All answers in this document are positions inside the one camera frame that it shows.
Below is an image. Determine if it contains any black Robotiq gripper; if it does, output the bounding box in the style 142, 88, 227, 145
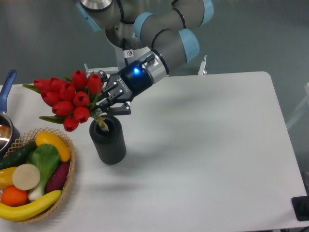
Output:
97, 60, 153, 115

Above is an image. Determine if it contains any red tulip bouquet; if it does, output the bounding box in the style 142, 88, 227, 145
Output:
23, 70, 109, 132

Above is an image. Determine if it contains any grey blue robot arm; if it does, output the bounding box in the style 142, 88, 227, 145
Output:
77, 0, 214, 115

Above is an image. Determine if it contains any dark grey ribbed vase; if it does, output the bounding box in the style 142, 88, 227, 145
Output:
89, 116, 126, 165

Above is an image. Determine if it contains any yellow squash upper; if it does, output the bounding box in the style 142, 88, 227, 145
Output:
35, 131, 71, 162

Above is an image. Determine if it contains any green bok choy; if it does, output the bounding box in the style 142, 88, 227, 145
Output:
27, 144, 60, 202

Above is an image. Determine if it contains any purple sweet potato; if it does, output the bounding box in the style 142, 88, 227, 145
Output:
45, 162, 70, 193

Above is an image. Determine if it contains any woven wicker basket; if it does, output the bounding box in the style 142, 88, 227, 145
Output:
0, 128, 76, 223

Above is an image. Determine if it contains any dark green cucumber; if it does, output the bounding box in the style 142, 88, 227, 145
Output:
0, 141, 37, 170

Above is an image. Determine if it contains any beige round slice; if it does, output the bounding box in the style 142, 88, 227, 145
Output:
12, 163, 41, 190

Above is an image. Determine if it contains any yellow bell pepper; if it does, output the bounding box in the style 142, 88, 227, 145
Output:
0, 167, 17, 189

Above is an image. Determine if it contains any orange fruit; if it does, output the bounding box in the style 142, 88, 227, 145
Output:
0, 186, 28, 207

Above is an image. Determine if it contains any yellow banana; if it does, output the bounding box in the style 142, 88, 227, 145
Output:
0, 190, 62, 222

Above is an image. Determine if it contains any black device table edge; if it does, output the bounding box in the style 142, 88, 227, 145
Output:
291, 196, 309, 221

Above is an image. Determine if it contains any white metal base frame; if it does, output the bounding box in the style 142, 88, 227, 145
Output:
84, 55, 208, 75

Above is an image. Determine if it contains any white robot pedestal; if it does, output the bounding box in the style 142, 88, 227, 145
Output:
114, 46, 150, 70

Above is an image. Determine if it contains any blue handled saucepan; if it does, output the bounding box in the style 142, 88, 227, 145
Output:
0, 70, 20, 160

